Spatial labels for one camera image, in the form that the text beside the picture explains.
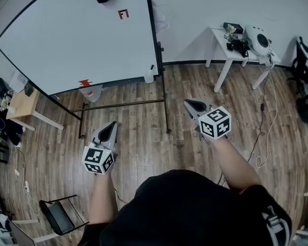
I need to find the grey shoulder strap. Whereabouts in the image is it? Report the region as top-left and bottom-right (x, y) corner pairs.
(261, 205), (291, 246)

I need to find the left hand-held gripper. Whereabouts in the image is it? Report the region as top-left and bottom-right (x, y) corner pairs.
(82, 121), (119, 175)

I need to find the white square table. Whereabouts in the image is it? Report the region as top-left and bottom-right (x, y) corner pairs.
(204, 26), (282, 93)

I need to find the white round headset device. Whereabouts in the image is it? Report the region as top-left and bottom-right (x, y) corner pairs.
(244, 25), (272, 56)

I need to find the person's left forearm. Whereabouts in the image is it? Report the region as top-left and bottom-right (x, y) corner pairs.
(88, 172), (119, 226)

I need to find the black tangled cable bundle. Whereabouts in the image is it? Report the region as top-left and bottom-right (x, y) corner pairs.
(225, 37), (250, 58)

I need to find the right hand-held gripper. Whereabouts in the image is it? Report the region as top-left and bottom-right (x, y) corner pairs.
(183, 98), (233, 144)

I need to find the black folding chair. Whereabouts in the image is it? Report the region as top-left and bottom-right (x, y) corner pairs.
(38, 194), (90, 237)

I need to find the clear crumpled plastic bag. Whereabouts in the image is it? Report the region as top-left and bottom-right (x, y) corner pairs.
(151, 1), (169, 33)

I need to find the wooden table with white legs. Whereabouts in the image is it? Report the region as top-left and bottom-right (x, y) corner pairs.
(5, 87), (65, 132)

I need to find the white power strip with cable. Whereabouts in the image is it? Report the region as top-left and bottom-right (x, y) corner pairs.
(14, 147), (43, 216)

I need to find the black stool frame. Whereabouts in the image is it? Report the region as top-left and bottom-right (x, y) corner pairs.
(296, 85), (308, 124)

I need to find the white whiteboard with black frame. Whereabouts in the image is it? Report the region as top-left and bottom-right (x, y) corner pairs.
(0, 0), (163, 96)

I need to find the black metal whiteboard stand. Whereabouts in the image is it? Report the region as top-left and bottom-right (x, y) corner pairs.
(51, 41), (172, 140)

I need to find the white floor cable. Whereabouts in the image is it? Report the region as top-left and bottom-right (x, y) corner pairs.
(254, 65), (278, 172)

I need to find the small black box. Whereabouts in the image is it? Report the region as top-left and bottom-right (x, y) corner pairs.
(24, 83), (35, 97)

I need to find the clear plastic holder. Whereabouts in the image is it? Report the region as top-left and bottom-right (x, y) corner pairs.
(144, 70), (157, 84)

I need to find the black office chair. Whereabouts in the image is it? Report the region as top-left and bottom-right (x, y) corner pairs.
(286, 35), (308, 95)

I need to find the pile of dark clothes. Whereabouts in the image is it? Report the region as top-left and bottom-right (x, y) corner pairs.
(0, 108), (25, 148)

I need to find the black floor cable with adapter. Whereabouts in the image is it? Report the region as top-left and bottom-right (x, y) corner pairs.
(217, 63), (270, 187)

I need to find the clear plastic bag red label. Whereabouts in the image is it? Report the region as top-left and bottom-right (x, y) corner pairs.
(79, 84), (104, 103)

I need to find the black flat box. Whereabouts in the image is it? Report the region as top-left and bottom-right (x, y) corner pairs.
(223, 22), (244, 34)

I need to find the person's black shirt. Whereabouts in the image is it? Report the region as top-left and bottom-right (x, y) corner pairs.
(78, 169), (294, 246)

